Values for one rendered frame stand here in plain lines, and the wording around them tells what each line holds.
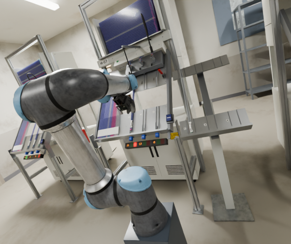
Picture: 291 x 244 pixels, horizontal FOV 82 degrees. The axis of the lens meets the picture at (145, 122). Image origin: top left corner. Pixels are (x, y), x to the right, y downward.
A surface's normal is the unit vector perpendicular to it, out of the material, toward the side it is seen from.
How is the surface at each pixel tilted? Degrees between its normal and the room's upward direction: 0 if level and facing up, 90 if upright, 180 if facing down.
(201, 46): 90
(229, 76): 90
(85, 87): 99
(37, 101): 95
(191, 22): 90
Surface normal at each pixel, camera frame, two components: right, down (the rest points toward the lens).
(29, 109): -0.13, 0.54
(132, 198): -0.17, 0.32
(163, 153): -0.38, 0.36
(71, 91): 0.43, 0.26
